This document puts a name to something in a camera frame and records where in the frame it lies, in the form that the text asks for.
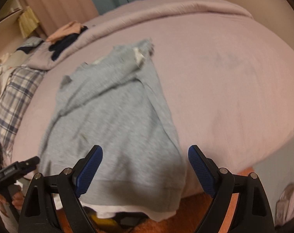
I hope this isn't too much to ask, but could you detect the peach pink garment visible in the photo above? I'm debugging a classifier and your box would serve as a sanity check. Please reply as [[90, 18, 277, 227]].
[[46, 21, 84, 44]]

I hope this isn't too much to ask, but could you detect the grey New York sweatshirt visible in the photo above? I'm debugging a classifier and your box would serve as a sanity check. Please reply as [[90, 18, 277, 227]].
[[38, 39, 186, 221]]

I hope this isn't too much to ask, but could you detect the pink bed sheet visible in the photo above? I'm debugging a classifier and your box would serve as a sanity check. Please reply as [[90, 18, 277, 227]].
[[12, 13, 294, 198]]

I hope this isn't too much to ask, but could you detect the white cream clothes pile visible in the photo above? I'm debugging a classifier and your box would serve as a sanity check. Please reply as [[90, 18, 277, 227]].
[[0, 53, 16, 98]]

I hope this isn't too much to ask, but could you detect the pink white floor garment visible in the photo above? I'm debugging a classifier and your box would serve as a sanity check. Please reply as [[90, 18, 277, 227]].
[[275, 183, 294, 226]]

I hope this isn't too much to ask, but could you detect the striped grey folded cloth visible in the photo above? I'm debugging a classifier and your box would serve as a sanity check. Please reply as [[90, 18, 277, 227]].
[[16, 36, 44, 54]]

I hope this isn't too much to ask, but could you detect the dark navy garment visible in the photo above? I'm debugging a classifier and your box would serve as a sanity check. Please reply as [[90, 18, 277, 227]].
[[48, 26, 88, 61]]

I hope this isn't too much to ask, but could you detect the left hand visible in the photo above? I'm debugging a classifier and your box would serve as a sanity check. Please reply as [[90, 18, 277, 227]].
[[0, 190, 24, 214]]

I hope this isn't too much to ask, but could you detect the blue plaid pillow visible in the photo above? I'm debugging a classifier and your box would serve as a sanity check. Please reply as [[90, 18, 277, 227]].
[[0, 67, 46, 158]]

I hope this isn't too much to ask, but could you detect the yellow cloth on shelf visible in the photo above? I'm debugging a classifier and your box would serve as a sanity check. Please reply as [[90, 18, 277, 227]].
[[18, 6, 40, 38]]

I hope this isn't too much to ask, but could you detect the pink folded duvet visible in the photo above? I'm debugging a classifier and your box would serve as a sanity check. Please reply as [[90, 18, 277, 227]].
[[26, 0, 253, 70]]

